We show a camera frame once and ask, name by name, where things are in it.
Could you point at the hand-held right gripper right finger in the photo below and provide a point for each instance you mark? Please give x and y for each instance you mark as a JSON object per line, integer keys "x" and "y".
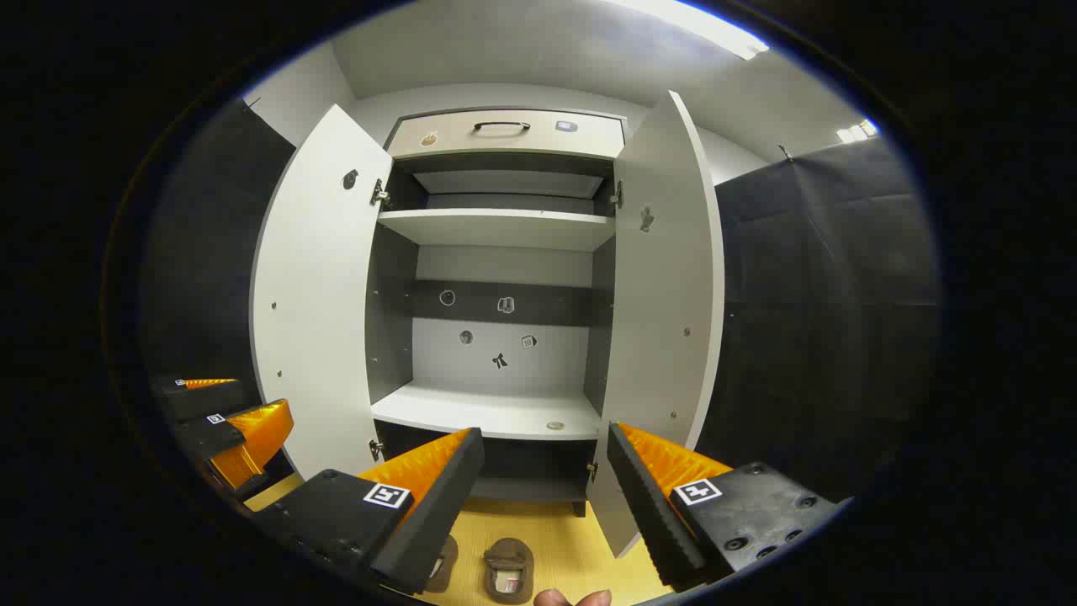
{"x": 644, "y": 505}

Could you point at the white cabinet shelf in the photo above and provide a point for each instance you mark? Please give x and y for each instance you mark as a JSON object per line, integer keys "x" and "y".
{"x": 496, "y": 229}

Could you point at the white cabinet door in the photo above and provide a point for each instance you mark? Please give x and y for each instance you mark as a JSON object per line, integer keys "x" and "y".
{"x": 656, "y": 337}
{"x": 311, "y": 295}

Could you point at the small ceiling light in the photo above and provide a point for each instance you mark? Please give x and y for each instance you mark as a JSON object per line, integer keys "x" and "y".
{"x": 856, "y": 131}

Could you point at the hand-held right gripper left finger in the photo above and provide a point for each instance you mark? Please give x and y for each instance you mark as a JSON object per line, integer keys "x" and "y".
{"x": 437, "y": 513}

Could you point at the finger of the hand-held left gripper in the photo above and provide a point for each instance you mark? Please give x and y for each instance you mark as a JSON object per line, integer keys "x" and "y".
{"x": 202, "y": 433}
{"x": 198, "y": 401}

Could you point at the brown fuzzy shoe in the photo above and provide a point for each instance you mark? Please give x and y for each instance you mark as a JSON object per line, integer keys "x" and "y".
{"x": 444, "y": 564}
{"x": 509, "y": 572}

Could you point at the white shoe cabinet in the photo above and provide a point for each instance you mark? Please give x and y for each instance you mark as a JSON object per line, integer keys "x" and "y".
{"x": 496, "y": 404}

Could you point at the beige cabinet drawer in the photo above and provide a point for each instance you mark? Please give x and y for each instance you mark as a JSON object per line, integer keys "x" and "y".
{"x": 522, "y": 145}

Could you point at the ceiling light panel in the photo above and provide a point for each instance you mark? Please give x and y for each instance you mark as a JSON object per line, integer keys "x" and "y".
{"x": 707, "y": 29}

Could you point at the black backdrop cloth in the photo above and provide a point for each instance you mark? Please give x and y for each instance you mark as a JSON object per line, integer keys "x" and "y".
{"x": 824, "y": 320}
{"x": 210, "y": 252}

